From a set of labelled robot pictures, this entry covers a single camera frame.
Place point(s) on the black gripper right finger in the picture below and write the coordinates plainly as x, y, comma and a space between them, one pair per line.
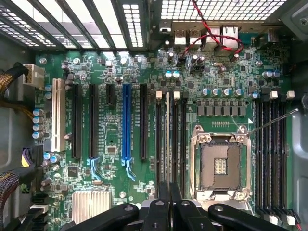
187, 216

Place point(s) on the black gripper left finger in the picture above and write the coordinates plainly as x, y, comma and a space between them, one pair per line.
156, 216

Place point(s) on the installed RAM stick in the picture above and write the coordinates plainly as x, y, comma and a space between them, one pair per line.
165, 154

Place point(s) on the thin metal locking lever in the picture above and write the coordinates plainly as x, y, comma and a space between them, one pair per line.
273, 122
192, 163

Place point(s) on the metal socket cover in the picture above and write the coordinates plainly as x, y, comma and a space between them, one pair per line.
243, 205

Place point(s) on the CPU socket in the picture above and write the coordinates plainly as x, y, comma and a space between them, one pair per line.
220, 163

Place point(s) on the silver chipset heatsink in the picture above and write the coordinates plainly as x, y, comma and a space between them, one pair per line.
91, 207

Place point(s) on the blue expansion slot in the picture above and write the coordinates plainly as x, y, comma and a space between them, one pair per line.
126, 120

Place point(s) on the green Dell motherboard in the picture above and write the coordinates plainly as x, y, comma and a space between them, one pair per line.
192, 113

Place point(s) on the open metal PC case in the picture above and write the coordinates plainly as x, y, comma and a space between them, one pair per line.
298, 156

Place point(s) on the short black expansion slot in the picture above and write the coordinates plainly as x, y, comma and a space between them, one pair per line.
110, 93

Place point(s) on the white expansion slot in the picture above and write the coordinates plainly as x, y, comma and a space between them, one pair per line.
58, 115

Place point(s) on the silver rear port block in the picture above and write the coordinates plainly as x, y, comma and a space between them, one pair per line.
230, 36
211, 39
180, 37
195, 37

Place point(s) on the white power connector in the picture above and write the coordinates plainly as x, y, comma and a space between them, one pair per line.
36, 74

